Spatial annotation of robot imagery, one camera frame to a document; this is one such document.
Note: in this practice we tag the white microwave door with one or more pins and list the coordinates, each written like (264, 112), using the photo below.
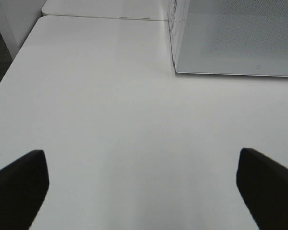
(236, 37)

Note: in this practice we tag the white microwave oven body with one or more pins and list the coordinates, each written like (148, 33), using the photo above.
(177, 15)

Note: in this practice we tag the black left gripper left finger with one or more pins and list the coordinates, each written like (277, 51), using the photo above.
(24, 184)

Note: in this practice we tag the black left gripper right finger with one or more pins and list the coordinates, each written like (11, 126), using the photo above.
(263, 185)

